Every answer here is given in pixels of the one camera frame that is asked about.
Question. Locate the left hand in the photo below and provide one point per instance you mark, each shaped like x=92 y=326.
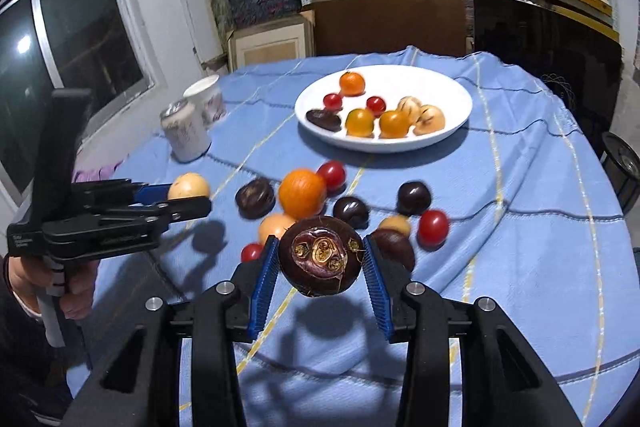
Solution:
x=27 y=275

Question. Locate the blue checked tablecloth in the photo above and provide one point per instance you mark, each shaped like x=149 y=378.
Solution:
x=535 y=225

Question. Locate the black panel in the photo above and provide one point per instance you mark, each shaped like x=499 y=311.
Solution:
x=580 y=65

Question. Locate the peach coloured fruit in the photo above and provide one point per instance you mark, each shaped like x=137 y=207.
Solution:
x=275 y=225

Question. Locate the small yellow loquat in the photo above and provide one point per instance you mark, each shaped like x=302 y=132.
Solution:
x=397 y=223

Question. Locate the beige striped fruit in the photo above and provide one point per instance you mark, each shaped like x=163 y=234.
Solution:
x=411 y=107

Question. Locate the brown cardboard board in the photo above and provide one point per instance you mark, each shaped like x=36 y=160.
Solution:
x=386 y=26

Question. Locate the window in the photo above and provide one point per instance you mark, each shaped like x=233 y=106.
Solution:
x=54 y=44

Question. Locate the framed picture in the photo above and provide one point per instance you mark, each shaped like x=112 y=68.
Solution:
x=288 y=38

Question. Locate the red cherry tomato in plate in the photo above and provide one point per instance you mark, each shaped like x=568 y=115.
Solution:
x=376 y=105
x=333 y=102

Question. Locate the beige spotted fruit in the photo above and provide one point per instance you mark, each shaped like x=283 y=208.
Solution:
x=430 y=119

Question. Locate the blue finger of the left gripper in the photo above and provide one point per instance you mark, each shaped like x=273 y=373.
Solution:
x=120 y=192
x=151 y=216

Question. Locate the large orange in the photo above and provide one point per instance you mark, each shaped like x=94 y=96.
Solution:
x=302 y=193

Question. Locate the dark plum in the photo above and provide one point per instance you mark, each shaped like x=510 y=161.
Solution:
x=353 y=211
x=413 y=198

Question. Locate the white beverage can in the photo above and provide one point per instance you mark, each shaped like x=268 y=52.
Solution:
x=183 y=127

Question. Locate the black chair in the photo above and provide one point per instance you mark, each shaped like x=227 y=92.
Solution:
x=621 y=164

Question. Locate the dark purple fruit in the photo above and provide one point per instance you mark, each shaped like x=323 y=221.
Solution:
x=255 y=199

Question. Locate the white oval plate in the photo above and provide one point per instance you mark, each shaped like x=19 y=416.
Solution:
x=391 y=83

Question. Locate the orange yellow tomato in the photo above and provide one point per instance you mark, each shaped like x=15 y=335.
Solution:
x=394 y=124

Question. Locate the white paper cup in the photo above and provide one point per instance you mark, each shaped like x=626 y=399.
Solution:
x=206 y=96

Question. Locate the pale yellow round fruit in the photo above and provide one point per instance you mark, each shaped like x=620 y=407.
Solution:
x=190 y=184

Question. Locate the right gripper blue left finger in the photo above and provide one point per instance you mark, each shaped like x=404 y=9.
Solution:
x=231 y=311

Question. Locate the large dark purple mangosteen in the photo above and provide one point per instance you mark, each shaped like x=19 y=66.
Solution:
x=321 y=256

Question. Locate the red cherry tomato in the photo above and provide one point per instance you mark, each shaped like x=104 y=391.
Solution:
x=333 y=102
x=433 y=229
x=376 y=105
x=251 y=252
x=333 y=174

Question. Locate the dark flat fruit in plate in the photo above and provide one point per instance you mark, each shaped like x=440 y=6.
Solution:
x=324 y=119

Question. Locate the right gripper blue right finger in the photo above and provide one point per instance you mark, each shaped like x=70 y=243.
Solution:
x=409 y=312

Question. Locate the dark brown chestnut fruit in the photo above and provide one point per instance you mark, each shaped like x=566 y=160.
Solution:
x=394 y=245

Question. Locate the small orange tangerine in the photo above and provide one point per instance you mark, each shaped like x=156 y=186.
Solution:
x=352 y=84

